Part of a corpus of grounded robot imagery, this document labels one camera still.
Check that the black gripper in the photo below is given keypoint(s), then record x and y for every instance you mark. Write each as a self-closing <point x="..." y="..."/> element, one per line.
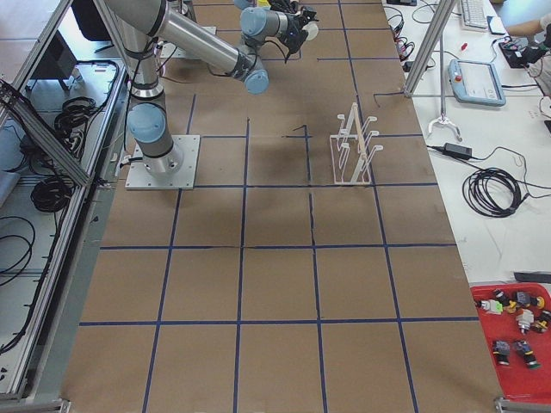
<point x="296" y="22"/>

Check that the white keyboard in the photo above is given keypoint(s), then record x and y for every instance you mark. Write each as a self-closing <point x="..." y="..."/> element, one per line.
<point x="473" y="15"/>

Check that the white plastic cup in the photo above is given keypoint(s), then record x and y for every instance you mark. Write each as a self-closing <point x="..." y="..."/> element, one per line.
<point x="311" y="30"/>

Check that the green handled reacher grabber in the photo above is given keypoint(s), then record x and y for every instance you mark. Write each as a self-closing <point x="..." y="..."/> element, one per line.
<point x="442" y="81"/>

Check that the blue teach pendant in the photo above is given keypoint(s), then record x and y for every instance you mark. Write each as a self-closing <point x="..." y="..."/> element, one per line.
<point x="476" y="82"/>

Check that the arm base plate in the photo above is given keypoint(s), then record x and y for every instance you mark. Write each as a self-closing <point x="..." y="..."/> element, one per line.
<point x="176" y="170"/>

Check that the black electronics box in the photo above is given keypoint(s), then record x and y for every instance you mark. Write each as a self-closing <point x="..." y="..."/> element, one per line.
<point x="517" y="54"/>

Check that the red parts tray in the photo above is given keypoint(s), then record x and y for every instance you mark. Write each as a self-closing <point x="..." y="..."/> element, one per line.
<point x="516" y="322"/>

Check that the white wire cup rack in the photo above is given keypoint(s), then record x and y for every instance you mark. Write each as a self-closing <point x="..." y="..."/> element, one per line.
<point x="351" y="151"/>

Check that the black power adapter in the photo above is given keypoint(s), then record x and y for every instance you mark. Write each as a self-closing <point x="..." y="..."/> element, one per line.
<point x="457" y="151"/>

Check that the aluminium frame post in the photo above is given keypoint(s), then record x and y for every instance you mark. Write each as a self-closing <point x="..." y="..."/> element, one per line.
<point x="431" y="37"/>

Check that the person hand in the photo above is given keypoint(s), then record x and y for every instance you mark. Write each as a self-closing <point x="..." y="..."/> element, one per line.
<point x="545" y="21"/>

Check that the black smartphone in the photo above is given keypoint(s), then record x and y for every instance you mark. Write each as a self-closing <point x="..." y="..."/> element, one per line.
<point x="495" y="25"/>

